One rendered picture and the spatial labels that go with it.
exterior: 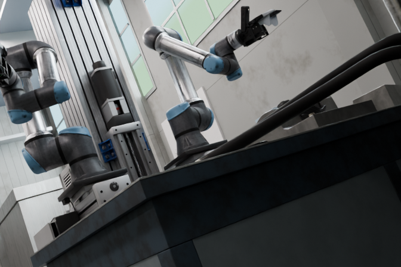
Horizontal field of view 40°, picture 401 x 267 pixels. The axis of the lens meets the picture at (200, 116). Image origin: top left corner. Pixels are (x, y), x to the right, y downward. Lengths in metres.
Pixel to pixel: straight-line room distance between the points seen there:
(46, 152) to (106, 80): 0.45
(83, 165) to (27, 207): 6.14
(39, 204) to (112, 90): 5.98
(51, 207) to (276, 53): 4.50
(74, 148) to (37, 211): 6.13
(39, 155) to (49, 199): 6.18
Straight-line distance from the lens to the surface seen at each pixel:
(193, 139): 2.35
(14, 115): 1.98
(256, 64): 5.37
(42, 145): 2.18
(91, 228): 1.17
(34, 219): 8.23
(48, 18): 2.65
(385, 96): 1.84
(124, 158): 2.32
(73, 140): 2.16
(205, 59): 2.32
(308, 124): 1.46
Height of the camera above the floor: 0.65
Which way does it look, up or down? 13 degrees up
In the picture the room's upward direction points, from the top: 22 degrees counter-clockwise
